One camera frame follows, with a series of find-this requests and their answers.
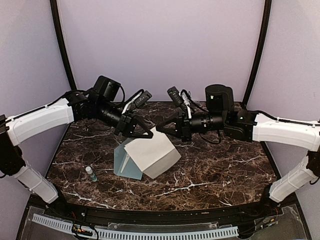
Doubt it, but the white letter paper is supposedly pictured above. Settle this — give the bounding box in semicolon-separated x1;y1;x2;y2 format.
120;153;130;173

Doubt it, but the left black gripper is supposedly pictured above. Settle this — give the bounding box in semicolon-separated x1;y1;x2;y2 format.
95;99;154;139

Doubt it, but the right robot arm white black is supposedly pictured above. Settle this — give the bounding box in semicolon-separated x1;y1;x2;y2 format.
156;84;320;217

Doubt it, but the black frame post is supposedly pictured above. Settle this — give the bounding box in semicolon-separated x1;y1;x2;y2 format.
49;0;77;90
242;0;272;107

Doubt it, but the left black frame post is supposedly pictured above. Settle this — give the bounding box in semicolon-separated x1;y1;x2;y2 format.
49;0;77;90

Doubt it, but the small glue stick bottle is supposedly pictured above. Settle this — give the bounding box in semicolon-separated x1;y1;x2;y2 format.
85;166;98;182

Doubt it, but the white paper sheet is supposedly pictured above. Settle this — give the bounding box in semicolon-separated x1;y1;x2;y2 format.
124;127;181;179

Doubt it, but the white slotted cable duct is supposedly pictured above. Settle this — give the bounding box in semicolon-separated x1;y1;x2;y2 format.
31;213;239;240

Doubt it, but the black front table rail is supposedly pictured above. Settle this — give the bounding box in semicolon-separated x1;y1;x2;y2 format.
42;202;277;226

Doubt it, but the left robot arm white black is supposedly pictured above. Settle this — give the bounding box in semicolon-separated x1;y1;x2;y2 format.
0;76;153;218

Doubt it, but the right black frame post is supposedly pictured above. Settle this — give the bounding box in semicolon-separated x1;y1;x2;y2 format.
242;0;272;107

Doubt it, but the light blue envelope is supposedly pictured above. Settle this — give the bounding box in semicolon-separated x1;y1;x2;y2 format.
113;138;143;180

